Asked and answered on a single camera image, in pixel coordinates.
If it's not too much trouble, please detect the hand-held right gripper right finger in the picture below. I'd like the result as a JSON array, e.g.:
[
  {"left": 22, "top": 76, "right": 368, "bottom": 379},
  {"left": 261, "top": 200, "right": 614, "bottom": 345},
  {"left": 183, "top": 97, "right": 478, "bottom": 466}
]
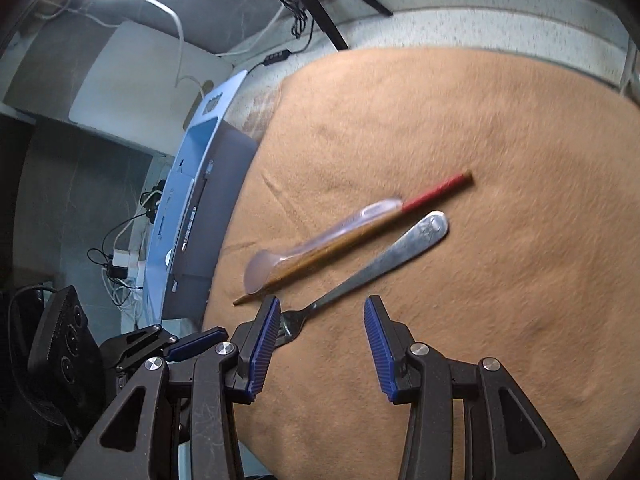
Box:
[{"left": 363, "top": 295, "right": 581, "bottom": 480}]

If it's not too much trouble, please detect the black cable with inline switch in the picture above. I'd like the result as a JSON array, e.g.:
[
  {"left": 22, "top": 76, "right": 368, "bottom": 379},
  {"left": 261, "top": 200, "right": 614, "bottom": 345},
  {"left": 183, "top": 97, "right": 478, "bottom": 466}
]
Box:
[{"left": 247, "top": 0, "right": 311, "bottom": 73}]

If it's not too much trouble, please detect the thick white cable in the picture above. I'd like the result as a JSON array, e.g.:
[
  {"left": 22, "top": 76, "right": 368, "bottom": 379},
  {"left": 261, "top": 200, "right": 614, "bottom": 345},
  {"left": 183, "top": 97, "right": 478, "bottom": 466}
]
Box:
[{"left": 137, "top": 0, "right": 208, "bottom": 103}]

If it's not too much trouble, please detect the translucent plastic spoon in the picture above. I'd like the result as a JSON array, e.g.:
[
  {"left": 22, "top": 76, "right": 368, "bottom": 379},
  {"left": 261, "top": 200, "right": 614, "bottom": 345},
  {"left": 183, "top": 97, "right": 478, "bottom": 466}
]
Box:
[{"left": 244, "top": 197, "right": 403, "bottom": 295}]

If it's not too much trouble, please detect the blue plastic drainer basket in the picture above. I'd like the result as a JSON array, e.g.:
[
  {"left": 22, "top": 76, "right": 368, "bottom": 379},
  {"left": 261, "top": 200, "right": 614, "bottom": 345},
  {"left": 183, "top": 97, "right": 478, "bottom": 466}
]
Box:
[{"left": 142, "top": 69, "right": 261, "bottom": 322}]

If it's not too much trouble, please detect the white power strip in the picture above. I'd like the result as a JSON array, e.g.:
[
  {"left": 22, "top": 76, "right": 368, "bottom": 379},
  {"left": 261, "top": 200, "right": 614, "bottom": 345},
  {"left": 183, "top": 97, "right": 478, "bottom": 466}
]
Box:
[{"left": 111, "top": 247, "right": 148, "bottom": 281}]

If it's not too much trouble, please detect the black tripod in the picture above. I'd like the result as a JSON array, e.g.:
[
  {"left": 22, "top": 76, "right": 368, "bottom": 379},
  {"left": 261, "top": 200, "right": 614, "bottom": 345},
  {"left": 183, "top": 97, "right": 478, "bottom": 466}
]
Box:
[{"left": 280, "top": 0, "right": 396, "bottom": 52}]

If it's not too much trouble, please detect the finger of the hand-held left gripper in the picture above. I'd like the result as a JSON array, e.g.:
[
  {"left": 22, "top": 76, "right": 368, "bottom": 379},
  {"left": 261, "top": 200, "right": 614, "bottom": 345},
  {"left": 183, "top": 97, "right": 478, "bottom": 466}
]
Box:
[
  {"left": 100, "top": 324, "right": 178, "bottom": 361},
  {"left": 164, "top": 326, "right": 230, "bottom": 362}
]

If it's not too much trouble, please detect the thin black cable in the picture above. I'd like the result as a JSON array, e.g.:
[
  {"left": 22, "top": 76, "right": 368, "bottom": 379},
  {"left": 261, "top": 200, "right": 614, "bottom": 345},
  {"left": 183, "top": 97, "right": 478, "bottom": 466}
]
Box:
[{"left": 87, "top": 210, "right": 156, "bottom": 271}]

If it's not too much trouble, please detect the brown cloth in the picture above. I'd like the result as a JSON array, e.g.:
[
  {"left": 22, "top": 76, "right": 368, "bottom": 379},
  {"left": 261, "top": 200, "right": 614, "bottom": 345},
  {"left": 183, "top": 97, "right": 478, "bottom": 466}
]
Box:
[{"left": 202, "top": 47, "right": 640, "bottom": 480}]

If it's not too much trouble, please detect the metal fork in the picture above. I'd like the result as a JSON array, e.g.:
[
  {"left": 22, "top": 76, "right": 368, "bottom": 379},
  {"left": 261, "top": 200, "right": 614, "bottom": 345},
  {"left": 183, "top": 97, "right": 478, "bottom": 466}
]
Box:
[{"left": 272, "top": 210, "right": 449, "bottom": 348}]

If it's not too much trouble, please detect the brown chopstick with red end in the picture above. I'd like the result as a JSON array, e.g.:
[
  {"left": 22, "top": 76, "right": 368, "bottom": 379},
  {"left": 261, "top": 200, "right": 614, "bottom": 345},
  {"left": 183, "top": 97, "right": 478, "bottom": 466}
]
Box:
[{"left": 232, "top": 170, "right": 475, "bottom": 307}]

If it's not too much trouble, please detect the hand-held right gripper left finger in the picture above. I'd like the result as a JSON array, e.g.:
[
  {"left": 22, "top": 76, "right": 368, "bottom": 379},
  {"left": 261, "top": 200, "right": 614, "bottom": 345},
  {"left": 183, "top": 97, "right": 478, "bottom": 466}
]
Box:
[{"left": 62, "top": 295, "right": 282, "bottom": 480}]

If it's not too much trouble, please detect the tangle of white cables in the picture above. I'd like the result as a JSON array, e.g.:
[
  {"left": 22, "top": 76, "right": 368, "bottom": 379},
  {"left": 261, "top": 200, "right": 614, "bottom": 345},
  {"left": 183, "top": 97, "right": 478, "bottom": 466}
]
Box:
[{"left": 102, "top": 275, "right": 151, "bottom": 311}]

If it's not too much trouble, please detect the white cutting board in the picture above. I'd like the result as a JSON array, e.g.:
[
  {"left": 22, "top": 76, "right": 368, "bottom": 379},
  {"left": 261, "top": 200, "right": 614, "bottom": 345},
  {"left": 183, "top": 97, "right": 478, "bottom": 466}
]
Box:
[{"left": 67, "top": 20, "right": 236, "bottom": 153}]

